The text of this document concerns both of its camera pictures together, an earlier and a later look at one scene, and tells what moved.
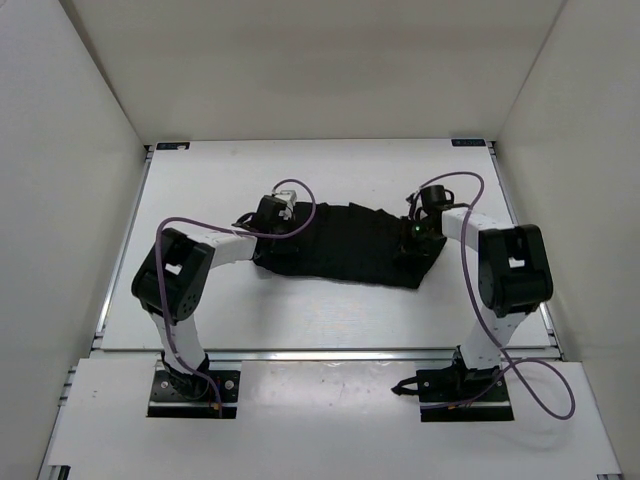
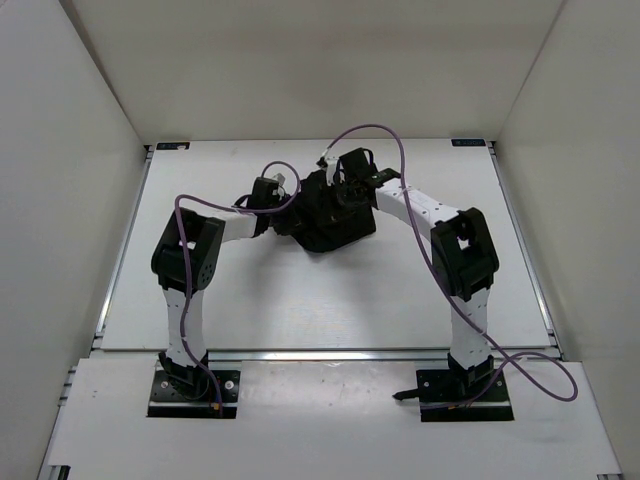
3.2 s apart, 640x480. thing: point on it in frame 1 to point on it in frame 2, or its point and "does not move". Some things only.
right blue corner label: (468, 142) does not move
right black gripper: (407, 250) to (339, 184)
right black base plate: (460, 395) does not move
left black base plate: (206, 394) does not move
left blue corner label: (173, 146) does not move
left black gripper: (290, 243) to (285, 201)
